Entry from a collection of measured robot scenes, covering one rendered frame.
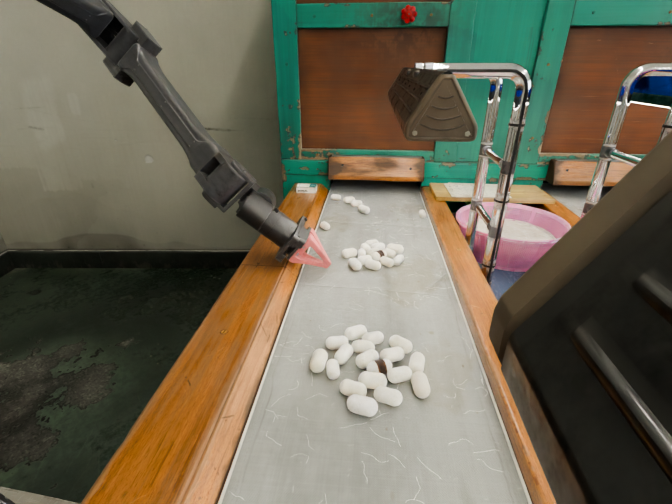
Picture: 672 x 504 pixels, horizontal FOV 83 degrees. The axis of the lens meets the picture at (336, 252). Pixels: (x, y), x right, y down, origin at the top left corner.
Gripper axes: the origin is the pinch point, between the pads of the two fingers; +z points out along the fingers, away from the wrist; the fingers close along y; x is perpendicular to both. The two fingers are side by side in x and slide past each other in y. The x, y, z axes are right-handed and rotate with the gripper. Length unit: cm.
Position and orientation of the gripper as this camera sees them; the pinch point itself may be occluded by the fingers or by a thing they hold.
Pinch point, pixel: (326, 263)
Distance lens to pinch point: 76.0
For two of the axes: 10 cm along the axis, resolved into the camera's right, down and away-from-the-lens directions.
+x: -6.2, 6.7, 4.0
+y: 0.8, -4.5, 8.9
